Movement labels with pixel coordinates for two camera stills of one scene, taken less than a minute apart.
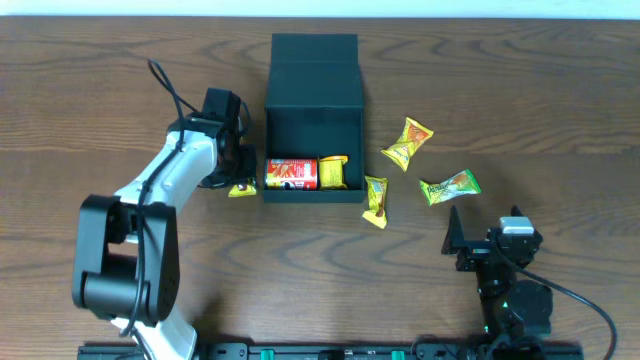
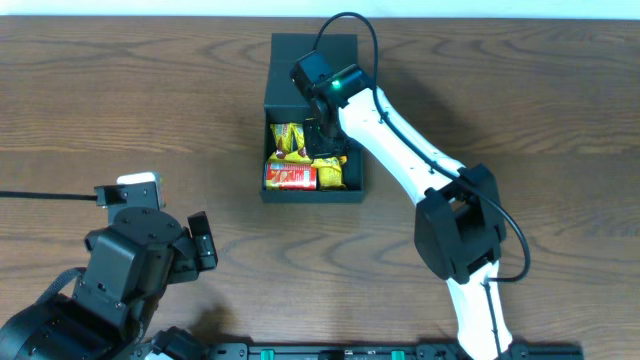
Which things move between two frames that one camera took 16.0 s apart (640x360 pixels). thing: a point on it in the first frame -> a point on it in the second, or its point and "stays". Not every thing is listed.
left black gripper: x=249 y=173 -> x=182 y=245
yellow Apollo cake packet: x=377 y=196 -> x=300 y=138
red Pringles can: x=292 y=174 stays
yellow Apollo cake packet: x=237 y=192 -> x=282 y=138
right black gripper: x=474 y=252 -> x=314 y=150
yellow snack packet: x=331 y=173 stays
